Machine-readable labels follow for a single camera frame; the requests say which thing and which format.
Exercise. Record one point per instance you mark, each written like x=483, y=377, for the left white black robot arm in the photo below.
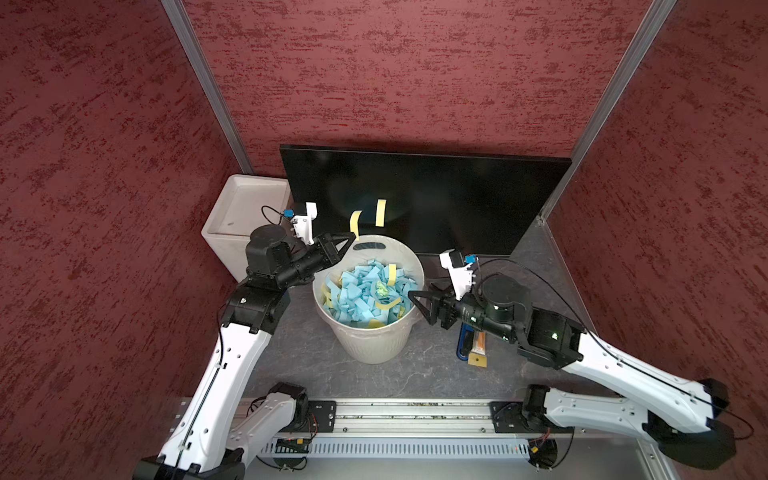
x=206, y=443

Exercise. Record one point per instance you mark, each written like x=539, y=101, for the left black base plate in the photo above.
x=316, y=416

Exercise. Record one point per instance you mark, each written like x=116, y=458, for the white styrofoam box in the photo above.
x=237, y=212

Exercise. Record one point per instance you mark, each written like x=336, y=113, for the orange handled scraper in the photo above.
x=477, y=356

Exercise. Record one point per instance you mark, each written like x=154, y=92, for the aluminium mounting rail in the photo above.
x=466, y=417

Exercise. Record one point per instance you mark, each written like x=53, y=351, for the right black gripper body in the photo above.
x=469, y=308

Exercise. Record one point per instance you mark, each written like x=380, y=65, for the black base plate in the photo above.
x=507, y=417
x=316, y=416

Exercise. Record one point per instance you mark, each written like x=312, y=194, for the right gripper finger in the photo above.
x=428, y=310
x=424, y=297

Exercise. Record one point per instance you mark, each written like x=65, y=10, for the white plastic waste basket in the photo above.
x=373, y=346

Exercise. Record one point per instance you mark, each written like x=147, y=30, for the blue paper scraps pile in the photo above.
x=355, y=292

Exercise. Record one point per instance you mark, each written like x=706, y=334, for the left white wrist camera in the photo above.
x=302, y=223

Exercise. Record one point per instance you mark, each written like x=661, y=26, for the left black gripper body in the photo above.
x=316, y=257

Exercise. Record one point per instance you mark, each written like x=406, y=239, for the blue utility knife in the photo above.
x=465, y=343

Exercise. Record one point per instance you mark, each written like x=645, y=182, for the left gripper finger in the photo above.
x=324, y=239
x=341, y=244

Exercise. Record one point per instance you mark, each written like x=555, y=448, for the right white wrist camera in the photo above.
x=461, y=269

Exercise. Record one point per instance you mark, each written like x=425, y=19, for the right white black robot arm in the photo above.
x=680, y=416

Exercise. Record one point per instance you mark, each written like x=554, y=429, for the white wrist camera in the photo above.
x=461, y=269
x=302, y=223

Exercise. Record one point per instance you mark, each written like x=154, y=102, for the black flat monitor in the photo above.
x=478, y=204

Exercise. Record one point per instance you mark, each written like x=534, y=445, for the white perforated cable duct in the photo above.
x=403, y=448

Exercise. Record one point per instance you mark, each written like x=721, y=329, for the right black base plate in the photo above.
x=507, y=417

